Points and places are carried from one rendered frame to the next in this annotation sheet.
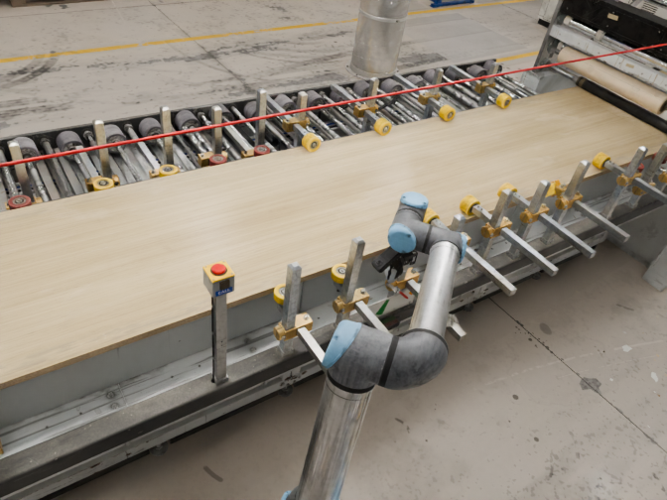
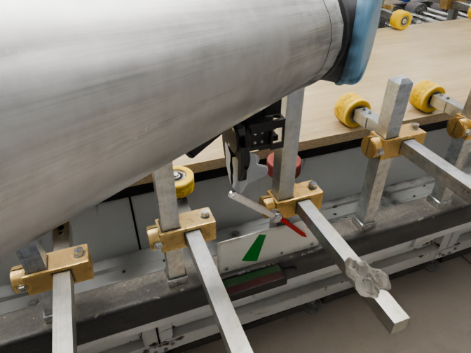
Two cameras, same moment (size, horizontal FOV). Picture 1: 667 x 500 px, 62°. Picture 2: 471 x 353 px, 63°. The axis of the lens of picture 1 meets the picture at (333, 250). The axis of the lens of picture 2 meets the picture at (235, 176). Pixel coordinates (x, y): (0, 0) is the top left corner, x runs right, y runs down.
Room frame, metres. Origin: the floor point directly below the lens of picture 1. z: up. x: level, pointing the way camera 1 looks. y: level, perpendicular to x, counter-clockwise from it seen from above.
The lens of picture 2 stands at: (0.95, -0.39, 1.39)
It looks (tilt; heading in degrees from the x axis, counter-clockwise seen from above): 36 degrees down; 19
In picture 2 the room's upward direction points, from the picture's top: straight up
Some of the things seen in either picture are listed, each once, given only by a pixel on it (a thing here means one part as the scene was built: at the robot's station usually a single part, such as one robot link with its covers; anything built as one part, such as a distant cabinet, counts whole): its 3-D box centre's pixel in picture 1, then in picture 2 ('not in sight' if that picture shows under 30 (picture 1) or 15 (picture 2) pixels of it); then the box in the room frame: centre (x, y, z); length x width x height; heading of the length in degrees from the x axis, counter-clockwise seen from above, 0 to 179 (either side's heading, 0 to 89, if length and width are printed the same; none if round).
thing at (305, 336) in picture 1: (311, 345); (64, 309); (1.24, 0.02, 0.82); 0.44 x 0.03 x 0.04; 40
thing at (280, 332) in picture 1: (293, 327); (53, 270); (1.30, 0.10, 0.82); 0.14 x 0.06 x 0.05; 130
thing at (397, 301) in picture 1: (390, 305); (271, 244); (1.56, -0.26, 0.75); 0.26 x 0.01 x 0.10; 130
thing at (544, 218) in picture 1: (547, 220); not in sight; (2.06, -0.92, 0.95); 0.50 x 0.04 x 0.04; 40
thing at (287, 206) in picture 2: (401, 279); (289, 199); (1.62, -0.29, 0.85); 0.14 x 0.06 x 0.05; 130
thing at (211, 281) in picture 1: (218, 280); not in sight; (1.12, 0.31, 1.18); 0.07 x 0.07 x 0.08; 40
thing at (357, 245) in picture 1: (348, 288); (166, 202); (1.44, -0.08, 0.92); 0.04 x 0.04 x 0.48; 40
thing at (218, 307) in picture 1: (218, 336); not in sight; (1.12, 0.32, 0.93); 0.05 x 0.05 x 0.45; 40
